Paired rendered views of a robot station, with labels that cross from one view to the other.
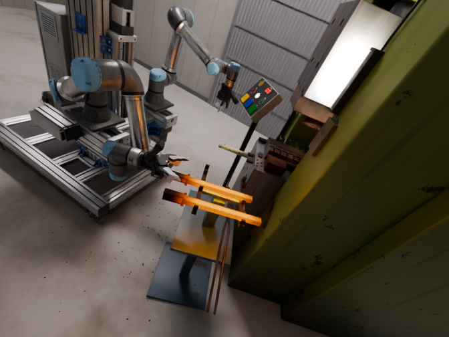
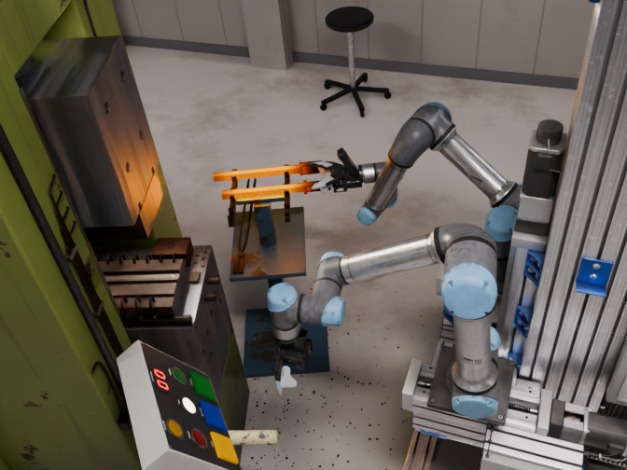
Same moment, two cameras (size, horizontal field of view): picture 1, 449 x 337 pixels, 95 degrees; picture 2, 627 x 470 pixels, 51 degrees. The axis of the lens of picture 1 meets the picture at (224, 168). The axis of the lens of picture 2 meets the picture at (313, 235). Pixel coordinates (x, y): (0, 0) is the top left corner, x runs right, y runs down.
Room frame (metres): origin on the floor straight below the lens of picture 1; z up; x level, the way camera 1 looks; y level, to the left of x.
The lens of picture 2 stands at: (2.64, 0.53, 2.49)
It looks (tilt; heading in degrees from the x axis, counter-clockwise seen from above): 43 degrees down; 191
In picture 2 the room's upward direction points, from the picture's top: 7 degrees counter-clockwise
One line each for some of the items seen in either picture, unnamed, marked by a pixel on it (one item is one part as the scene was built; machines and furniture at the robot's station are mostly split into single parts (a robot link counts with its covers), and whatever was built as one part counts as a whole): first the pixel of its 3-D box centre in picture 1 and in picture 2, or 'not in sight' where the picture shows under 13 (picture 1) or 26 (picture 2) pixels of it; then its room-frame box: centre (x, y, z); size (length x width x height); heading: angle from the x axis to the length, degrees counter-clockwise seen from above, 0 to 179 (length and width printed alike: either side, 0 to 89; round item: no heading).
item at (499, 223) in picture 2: (94, 89); (503, 229); (0.99, 0.84, 0.98); 0.13 x 0.12 x 0.14; 153
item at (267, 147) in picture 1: (295, 158); (117, 289); (1.29, -0.41, 0.96); 0.42 x 0.20 x 0.09; 94
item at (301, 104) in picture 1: (328, 110); (81, 206); (1.29, -0.41, 1.32); 0.42 x 0.20 x 0.10; 94
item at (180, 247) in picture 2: (274, 165); (173, 252); (1.10, -0.28, 0.95); 0.12 x 0.09 x 0.07; 94
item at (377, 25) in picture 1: (361, 67); (57, 126); (1.24, -0.41, 1.56); 0.42 x 0.39 x 0.40; 94
